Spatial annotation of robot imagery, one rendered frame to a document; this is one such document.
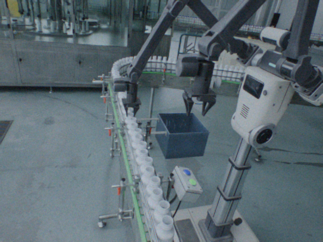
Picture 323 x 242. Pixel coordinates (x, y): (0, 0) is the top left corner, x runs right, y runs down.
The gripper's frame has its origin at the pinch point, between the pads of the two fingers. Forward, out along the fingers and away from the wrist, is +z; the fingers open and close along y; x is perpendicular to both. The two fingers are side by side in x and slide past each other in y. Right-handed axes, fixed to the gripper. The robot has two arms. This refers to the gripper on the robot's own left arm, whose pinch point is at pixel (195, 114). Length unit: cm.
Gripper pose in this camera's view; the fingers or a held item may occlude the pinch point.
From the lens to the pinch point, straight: 86.4
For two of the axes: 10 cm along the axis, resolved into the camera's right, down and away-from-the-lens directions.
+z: -1.2, 8.7, 4.8
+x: -2.6, -4.9, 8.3
